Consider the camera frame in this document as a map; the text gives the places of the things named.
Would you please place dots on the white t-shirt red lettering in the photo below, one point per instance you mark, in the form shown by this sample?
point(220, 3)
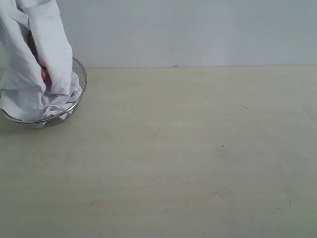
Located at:
point(39, 82)

